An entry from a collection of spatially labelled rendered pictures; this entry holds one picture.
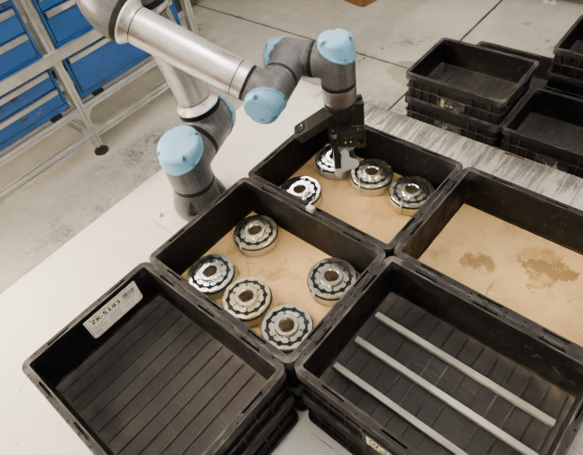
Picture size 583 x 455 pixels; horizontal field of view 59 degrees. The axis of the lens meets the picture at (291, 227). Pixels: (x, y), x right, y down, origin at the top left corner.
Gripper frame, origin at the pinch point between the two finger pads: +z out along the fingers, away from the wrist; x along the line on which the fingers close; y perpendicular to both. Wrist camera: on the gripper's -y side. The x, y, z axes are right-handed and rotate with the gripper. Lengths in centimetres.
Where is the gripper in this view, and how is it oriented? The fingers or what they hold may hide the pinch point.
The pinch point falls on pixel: (336, 168)
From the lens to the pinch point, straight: 129.5
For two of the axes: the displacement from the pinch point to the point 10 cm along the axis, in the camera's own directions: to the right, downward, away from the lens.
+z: 1.3, 6.5, 7.5
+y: 9.9, -1.3, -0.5
